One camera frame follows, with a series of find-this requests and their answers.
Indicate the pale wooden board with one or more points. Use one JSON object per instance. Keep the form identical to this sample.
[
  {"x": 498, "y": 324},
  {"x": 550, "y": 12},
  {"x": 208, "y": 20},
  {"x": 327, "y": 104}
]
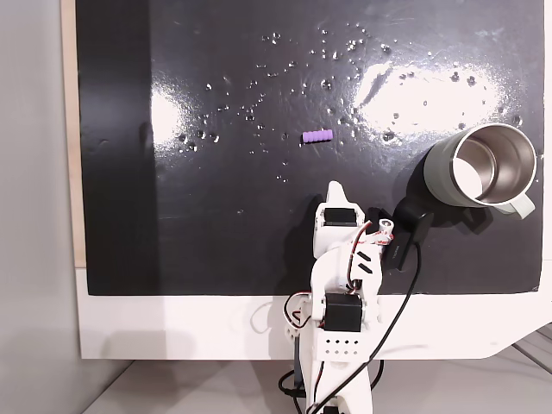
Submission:
[{"x": 71, "y": 129}]

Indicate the grey steel mug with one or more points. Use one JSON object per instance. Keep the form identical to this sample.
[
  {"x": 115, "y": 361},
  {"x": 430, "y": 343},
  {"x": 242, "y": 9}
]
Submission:
[{"x": 483, "y": 166}]

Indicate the black camera box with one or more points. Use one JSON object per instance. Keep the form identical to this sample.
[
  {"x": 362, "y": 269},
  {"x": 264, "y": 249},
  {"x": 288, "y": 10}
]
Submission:
[{"x": 405, "y": 241}]

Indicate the black shiny mat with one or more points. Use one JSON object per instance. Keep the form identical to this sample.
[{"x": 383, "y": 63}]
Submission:
[{"x": 215, "y": 194}]

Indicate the purple ribbed pen grip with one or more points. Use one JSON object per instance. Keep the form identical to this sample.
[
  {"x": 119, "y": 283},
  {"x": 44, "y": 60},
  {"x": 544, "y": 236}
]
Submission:
[{"x": 318, "y": 136}]

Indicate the white board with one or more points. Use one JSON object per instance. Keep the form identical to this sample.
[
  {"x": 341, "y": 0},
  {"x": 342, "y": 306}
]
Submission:
[{"x": 172, "y": 323}]

